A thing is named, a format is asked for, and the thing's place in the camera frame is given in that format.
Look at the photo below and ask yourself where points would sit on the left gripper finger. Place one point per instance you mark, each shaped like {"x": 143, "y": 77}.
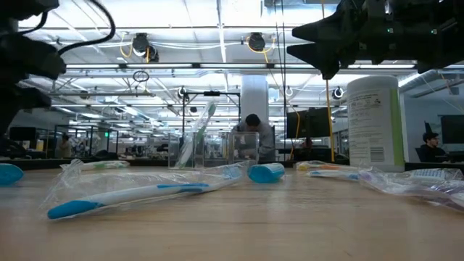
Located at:
{"x": 21, "y": 98}
{"x": 29, "y": 59}

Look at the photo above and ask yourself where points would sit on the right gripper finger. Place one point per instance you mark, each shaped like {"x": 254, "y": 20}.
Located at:
{"x": 333, "y": 27}
{"x": 326, "y": 56}

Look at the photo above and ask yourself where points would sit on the green white toothbrush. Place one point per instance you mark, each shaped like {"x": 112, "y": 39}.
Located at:
{"x": 105, "y": 165}
{"x": 197, "y": 134}

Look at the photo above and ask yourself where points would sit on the orange white toothbrush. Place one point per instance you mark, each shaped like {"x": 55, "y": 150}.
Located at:
{"x": 326, "y": 167}

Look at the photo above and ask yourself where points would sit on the blue white toothbrush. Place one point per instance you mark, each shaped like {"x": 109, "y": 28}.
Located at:
{"x": 145, "y": 192}
{"x": 337, "y": 175}

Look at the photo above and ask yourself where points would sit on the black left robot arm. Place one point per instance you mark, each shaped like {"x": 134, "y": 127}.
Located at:
{"x": 5, "y": 127}

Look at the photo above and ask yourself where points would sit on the person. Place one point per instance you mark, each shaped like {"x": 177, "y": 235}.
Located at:
{"x": 65, "y": 145}
{"x": 253, "y": 125}
{"x": 431, "y": 148}

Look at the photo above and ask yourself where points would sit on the black monitor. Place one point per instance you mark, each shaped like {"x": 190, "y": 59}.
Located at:
{"x": 453, "y": 128}
{"x": 308, "y": 123}

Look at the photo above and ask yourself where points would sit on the white column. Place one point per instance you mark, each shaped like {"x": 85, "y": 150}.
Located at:
{"x": 254, "y": 98}

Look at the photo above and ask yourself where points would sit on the white wipes canister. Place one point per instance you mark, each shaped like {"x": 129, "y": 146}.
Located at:
{"x": 375, "y": 123}

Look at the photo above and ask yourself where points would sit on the clear acrylic organiser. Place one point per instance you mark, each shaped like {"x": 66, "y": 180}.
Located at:
{"x": 214, "y": 161}

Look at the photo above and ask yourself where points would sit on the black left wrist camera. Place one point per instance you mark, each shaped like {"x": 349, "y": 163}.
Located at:
{"x": 21, "y": 7}

